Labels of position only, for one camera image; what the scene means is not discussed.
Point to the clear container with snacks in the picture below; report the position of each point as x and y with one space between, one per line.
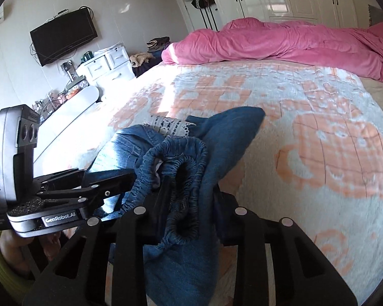
76 89

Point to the blue denim pants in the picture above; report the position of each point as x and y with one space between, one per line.
229 127

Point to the grey headboard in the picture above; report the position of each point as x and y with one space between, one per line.
377 16

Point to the white door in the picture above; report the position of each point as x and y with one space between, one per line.
178 16

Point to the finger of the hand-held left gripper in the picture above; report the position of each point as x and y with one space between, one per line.
108 202
115 178

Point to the dark green jar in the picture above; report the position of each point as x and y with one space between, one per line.
87 55

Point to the black wall television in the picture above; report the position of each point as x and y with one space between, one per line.
63 36

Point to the desk clutter of jars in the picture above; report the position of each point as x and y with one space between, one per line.
49 105

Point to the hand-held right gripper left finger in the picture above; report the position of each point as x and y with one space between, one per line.
156 204

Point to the person's left hand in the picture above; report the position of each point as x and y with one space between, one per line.
11 245

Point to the dark brown clothes pile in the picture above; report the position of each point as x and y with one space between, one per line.
158 44

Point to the beige bed sheet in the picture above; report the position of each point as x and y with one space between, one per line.
381 108

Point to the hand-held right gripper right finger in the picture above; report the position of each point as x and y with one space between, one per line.
226 210

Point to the pink duvet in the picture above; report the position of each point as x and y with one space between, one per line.
274 43

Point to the white bed footboard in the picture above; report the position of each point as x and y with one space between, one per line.
73 114

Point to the white drawer cabinet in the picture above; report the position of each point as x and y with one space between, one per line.
108 67

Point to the peach and white printed blanket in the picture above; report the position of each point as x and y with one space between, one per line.
306 153

